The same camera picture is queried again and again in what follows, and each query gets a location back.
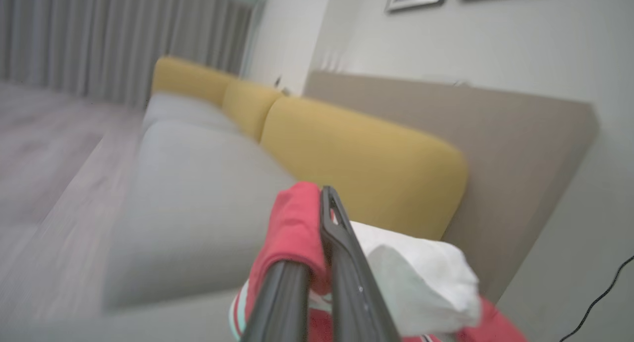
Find small yellow sofa back cushion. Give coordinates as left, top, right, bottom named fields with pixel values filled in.
left=221, top=79, right=286, bottom=143

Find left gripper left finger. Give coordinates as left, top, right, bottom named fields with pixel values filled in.
left=241, top=260, right=314, bottom=342

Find black floor cable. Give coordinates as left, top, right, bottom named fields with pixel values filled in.
left=560, top=255, right=634, bottom=342

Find white cloth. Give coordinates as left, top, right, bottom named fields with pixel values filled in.
left=349, top=221, right=482, bottom=339

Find beige upholstered panel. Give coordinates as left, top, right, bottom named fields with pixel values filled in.
left=302, top=71, right=601, bottom=304

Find large yellow sofa back cushion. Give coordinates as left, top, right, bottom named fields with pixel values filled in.
left=260, top=96, right=470, bottom=242

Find large grey sofa seat cushion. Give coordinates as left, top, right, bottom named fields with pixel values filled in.
left=0, top=287, right=251, bottom=342

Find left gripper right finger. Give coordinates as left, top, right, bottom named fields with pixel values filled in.
left=319, top=185, right=403, bottom=342

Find grey pleated curtain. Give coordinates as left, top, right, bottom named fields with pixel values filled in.
left=0, top=0, right=259, bottom=108

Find long yellow sofa back cushion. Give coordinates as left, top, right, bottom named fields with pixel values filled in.
left=151, top=56, right=239, bottom=108

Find red mesh shorts white stripes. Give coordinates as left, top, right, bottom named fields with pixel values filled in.
left=229, top=181, right=350, bottom=342

